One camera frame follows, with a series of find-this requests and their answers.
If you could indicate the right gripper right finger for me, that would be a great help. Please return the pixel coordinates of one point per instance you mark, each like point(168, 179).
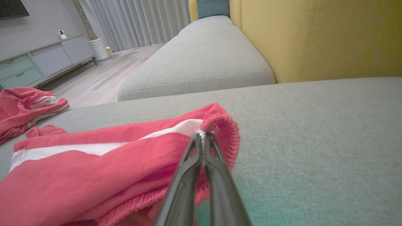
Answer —
point(224, 197)

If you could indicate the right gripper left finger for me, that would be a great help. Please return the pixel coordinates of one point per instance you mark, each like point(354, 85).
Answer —
point(182, 194)

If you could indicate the red shorts white side stripe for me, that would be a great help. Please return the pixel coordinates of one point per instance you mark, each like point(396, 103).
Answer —
point(78, 182)

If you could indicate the red white Bulls jersey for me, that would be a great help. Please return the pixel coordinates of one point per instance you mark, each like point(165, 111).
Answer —
point(19, 106)

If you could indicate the large grey sofa chaise cushion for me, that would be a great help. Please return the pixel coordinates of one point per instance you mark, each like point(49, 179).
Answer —
point(314, 141)

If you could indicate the grey sofa seat cushion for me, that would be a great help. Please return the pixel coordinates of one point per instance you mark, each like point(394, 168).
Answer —
point(207, 23)
point(201, 62)

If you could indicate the small cream yellow jar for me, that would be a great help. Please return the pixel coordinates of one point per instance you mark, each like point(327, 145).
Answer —
point(109, 51)

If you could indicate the potted tree white ribbed pot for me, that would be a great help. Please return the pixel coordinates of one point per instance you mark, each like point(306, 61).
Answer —
point(100, 50)

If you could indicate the grey pleated curtain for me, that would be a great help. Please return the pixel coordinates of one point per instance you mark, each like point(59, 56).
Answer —
point(141, 22)

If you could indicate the grey mint TV cabinet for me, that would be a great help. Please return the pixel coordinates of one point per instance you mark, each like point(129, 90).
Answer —
point(50, 59)

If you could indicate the teal throw pillow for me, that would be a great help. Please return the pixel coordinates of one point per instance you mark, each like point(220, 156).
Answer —
point(213, 8)

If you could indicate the large yellow sofa backrest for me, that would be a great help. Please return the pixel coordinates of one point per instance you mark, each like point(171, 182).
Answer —
point(329, 37)

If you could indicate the small white security camera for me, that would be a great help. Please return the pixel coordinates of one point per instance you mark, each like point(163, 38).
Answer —
point(62, 34)

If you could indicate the black wall television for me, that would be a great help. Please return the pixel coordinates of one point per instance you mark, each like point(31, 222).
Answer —
point(11, 8)

